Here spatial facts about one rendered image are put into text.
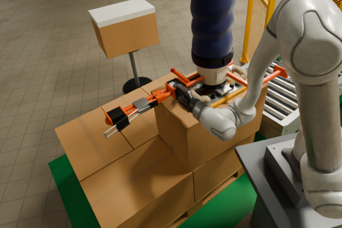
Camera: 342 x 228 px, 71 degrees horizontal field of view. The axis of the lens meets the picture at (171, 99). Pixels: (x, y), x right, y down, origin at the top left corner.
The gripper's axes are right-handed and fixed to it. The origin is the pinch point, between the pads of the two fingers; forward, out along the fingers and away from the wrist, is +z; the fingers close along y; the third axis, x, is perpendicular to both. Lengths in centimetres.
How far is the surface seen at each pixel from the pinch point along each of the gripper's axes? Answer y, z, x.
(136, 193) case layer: 53, -8, -39
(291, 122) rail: 50, -30, 73
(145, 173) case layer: 53, 0, -28
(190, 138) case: 22.4, -16.7, -3.3
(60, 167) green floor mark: 107, 92, -80
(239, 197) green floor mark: 108, -29, 31
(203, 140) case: 29.9, -17.1, 5.6
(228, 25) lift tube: -29.9, -10.4, 26.6
